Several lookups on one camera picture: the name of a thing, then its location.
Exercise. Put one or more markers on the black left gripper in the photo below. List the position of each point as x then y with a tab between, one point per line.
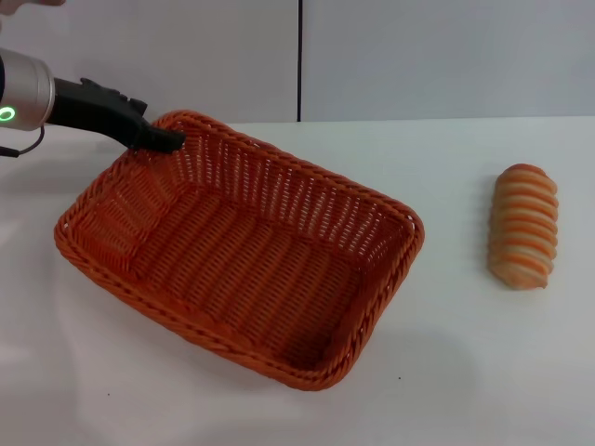
88	109

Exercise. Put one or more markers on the orange woven plastic basket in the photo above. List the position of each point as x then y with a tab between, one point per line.
241	265

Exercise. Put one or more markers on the striped orange cream bread roll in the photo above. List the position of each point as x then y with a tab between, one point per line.
523	227

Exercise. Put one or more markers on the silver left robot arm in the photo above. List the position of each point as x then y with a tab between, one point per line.
25	88

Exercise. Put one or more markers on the dark vertical wall strip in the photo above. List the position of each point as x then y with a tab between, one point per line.
300	60

